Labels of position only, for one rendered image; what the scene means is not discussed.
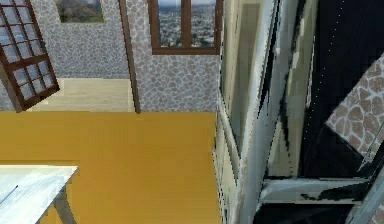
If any brown framed window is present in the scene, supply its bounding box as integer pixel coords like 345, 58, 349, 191
147, 0, 224, 56

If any white table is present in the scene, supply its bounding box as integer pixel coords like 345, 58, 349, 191
0, 164, 80, 224

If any framed landscape picture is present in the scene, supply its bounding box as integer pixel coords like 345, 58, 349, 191
55, 0, 105, 25

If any white shelving unit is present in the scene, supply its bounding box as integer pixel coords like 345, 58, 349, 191
213, 0, 384, 224

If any brown glass-paned room door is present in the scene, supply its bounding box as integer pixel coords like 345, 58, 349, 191
0, 0, 61, 112

